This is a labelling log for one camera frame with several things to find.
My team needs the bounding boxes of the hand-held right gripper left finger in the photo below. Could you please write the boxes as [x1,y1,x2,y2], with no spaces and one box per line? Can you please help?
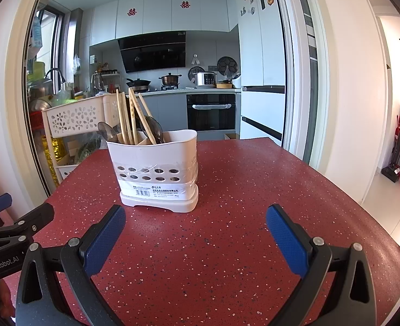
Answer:
[15,205,127,326]

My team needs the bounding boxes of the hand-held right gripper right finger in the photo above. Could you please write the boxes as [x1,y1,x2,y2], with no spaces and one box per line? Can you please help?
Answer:
[266,204,377,326]

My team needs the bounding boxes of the white plastic utensil holder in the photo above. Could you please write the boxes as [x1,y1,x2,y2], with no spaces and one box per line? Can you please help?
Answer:
[106,129,199,213]

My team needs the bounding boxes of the dark translucent plastic spoon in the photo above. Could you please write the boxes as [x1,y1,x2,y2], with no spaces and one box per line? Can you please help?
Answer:
[142,115,164,144]
[97,121,119,143]

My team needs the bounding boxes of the gold foil package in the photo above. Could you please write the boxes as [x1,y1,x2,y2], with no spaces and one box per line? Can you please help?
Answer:
[44,136,65,184]

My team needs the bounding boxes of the cream plastic trolley cart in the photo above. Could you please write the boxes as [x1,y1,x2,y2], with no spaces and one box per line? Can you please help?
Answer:
[42,93,133,180]

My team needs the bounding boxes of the stacked metal pans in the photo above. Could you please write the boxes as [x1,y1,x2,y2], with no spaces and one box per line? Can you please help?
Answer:
[27,79,56,109]

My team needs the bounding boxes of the grey lower kitchen cabinets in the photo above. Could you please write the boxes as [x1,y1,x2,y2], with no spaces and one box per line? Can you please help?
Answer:
[142,90,188,133]

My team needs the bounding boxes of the curved kitchen faucet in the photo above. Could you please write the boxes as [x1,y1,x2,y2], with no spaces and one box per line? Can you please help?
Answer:
[45,68,67,92]

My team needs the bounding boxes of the black built-in oven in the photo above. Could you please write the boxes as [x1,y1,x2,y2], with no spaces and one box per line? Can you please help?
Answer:
[186,93,237,132]

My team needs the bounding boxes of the white spice rack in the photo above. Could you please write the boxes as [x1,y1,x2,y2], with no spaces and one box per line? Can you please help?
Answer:
[100,70,122,94]

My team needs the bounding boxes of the black wok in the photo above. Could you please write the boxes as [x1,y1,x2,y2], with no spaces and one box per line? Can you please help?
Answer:
[126,78,152,90]

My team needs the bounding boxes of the glass sliding door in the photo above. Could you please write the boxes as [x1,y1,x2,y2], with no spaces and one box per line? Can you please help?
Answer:
[275,0,329,174]

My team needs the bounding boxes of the hanging plastic bag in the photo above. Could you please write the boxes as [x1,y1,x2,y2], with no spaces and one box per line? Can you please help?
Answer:
[30,17,44,48]

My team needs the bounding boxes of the steel cooking pot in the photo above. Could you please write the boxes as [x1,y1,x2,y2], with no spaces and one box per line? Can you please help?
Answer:
[158,72,182,85]

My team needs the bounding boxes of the silver rice cooker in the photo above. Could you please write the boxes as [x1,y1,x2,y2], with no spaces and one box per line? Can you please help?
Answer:
[192,71,217,88]

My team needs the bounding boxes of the black range hood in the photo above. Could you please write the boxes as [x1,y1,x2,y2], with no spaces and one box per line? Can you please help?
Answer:
[118,30,187,73]

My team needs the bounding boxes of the white refrigerator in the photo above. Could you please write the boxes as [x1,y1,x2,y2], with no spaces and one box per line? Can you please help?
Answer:
[234,0,287,143]

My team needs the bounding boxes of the white upper kitchen cabinets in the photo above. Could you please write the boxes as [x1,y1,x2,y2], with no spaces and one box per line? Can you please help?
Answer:
[89,0,239,46]

